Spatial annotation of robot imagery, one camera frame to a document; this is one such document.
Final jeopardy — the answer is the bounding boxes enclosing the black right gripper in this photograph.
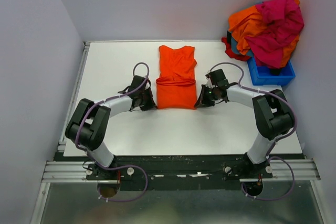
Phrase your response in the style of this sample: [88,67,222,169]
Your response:
[194,84,218,108]

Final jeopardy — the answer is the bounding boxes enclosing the bright orange t shirt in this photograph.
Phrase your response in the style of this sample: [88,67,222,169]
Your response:
[156,45,197,109]

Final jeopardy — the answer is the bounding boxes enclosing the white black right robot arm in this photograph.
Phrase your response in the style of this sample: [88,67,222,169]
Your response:
[194,69,295,178]

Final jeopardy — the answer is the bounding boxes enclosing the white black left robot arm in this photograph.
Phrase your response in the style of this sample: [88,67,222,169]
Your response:
[65,75,156,179]

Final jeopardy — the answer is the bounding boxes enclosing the red t shirt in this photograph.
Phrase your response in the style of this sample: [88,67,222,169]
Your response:
[222,37,250,62]

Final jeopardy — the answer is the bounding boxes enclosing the blue plastic bin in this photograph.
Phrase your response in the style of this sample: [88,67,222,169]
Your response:
[247,58,296,86]

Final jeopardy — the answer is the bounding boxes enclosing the teal blue t shirt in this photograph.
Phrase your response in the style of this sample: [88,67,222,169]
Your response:
[231,37,254,58]

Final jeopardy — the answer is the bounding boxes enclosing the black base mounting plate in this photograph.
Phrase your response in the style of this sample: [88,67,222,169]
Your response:
[54,154,274,192]

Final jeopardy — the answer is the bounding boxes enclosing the orange t shirt in pile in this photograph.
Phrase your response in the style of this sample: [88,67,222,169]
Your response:
[227,0,301,69]

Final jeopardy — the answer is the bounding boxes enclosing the magenta t shirt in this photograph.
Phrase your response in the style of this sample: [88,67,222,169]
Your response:
[245,0,304,69]

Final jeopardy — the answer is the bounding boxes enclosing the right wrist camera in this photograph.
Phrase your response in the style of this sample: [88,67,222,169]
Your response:
[205,74,214,89]

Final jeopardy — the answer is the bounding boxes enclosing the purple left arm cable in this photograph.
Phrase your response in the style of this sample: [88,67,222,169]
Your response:
[75,62,149,204]

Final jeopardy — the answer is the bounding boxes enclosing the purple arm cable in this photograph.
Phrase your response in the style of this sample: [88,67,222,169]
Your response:
[75,62,149,204]
[207,62,298,201]

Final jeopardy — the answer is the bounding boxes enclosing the aluminium extrusion rail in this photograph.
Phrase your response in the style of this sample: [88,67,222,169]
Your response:
[41,161,92,183]

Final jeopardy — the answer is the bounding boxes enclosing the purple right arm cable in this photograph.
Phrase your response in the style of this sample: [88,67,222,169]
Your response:
[207,62,298,201]

